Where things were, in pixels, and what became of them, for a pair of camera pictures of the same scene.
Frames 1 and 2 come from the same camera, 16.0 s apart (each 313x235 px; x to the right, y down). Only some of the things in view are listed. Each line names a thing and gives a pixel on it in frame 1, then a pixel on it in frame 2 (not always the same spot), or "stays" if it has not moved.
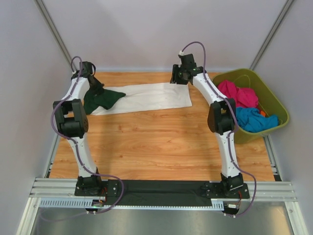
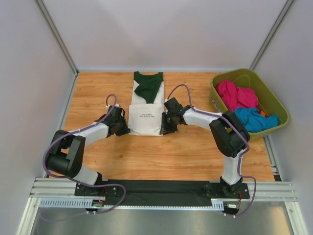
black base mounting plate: [157, 193] stays
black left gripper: [100, 86] -> [125, 130]
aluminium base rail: [258, 191] stays
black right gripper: [175, 79] -> [165, 129]
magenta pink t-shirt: [244, 97] stays
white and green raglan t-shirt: [113, 99] -> [145, 112]
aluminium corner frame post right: [288, 5] stays
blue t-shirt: [249, 120] stays
